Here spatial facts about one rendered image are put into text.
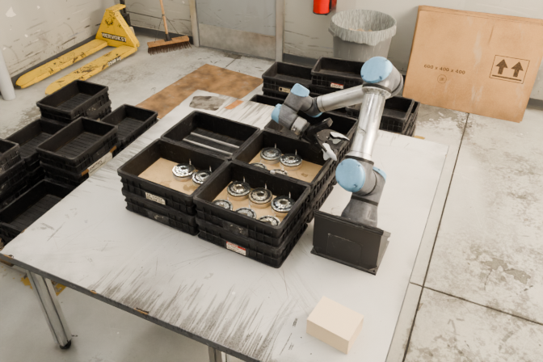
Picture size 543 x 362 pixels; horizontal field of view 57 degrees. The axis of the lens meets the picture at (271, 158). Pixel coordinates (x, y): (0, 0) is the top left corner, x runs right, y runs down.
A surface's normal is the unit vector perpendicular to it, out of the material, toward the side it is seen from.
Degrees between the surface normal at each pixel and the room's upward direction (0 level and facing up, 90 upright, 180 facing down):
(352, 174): 56
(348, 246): 90
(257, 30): 90
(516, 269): 0
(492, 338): 0
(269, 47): 90
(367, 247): 90
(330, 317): 0
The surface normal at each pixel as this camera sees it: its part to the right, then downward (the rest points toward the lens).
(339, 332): 0.00, -0.82
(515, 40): -0.41, 0.38
